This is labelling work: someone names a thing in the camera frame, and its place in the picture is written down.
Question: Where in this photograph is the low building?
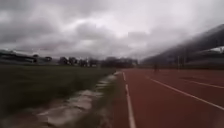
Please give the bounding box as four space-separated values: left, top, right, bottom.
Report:
0 49 38 65

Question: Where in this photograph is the grandstand building with roof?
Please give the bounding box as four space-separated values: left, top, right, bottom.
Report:
141 23 224 70

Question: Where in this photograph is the red running track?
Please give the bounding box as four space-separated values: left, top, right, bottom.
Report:
110 68 224 128

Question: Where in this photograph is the pale concrete kerb strip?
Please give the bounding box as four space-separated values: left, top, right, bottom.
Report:
0 70 124 128

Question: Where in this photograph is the green grass field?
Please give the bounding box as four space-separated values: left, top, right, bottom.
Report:
0 64 117 118

